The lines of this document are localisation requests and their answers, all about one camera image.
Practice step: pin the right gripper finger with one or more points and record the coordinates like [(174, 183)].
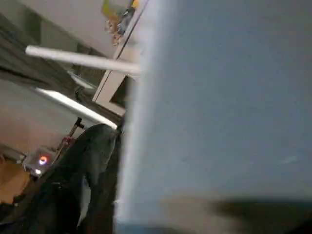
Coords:
[(73, 185)]

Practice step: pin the grey device with red light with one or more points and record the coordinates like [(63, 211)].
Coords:
[(39, 163)]

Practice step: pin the white flat board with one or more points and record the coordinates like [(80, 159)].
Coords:
[(73, 105)]

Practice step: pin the colourful toy figures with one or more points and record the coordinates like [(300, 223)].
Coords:
[(121, 19)]

